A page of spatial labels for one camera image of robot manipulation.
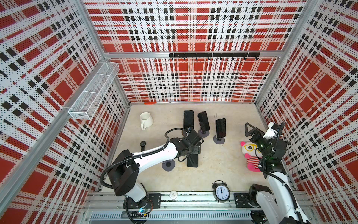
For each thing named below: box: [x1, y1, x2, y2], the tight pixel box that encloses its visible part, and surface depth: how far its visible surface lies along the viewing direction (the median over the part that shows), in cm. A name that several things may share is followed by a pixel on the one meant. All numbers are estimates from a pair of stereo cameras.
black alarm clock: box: [211, 180, 231, 203], surface depth 76 cm
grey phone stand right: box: [213, 134, 226, 145], surface depth 100 cm
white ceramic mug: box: [139, 112, 154, 131], surface depth 104 cm
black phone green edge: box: [183, 110, 194, 131], surface depth 96 cm
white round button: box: [169, 189, 179, 200], surface depth 77 cm
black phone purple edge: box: [197, 111, 210, 133], surface depth 96 cm
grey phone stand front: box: [161, 159, 176, 172], surface depth 88 cm
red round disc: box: [143, 101, 158, 105], surface depth 130 cm
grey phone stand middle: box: [197, 128, 210, 138], surface depth 103 cm
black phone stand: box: [215, 118, 227, 139], surface depth 92 cm
